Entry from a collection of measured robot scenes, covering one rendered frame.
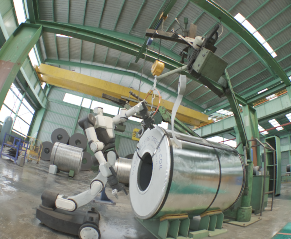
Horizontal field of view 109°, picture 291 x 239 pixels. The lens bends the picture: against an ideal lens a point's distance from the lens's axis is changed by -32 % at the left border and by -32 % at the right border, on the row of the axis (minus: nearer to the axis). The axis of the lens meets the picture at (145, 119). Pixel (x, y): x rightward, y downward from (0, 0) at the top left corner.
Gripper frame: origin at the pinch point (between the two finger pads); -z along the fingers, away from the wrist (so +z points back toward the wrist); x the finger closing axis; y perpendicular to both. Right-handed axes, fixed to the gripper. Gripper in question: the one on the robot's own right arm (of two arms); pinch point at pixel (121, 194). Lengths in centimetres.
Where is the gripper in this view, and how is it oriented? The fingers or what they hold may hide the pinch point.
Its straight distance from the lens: 142.0
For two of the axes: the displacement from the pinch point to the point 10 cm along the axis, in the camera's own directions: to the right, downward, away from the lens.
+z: -5.1, -8.2, 2.4
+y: 3.2, 0.8, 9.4
